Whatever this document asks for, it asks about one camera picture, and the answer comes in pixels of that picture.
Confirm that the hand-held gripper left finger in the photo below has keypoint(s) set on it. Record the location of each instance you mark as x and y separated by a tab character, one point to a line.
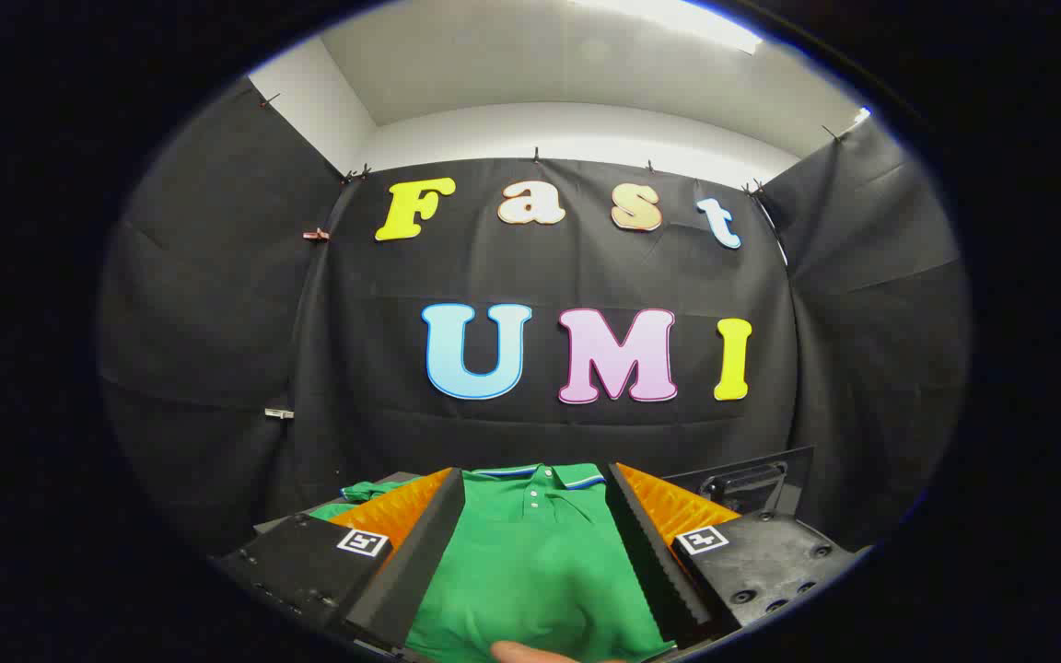
406	562

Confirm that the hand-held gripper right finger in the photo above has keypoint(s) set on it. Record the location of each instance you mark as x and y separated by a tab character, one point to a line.
655	552

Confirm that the green polo shirt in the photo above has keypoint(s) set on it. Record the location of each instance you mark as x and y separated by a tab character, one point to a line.
530	571

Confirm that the black backdrop cloth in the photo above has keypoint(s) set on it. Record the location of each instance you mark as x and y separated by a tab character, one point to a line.
540	433

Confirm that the silver clip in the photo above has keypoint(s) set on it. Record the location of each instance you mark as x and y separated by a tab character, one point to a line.
279	413

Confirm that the pink clip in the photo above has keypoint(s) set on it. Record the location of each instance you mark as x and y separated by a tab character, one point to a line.
316	235

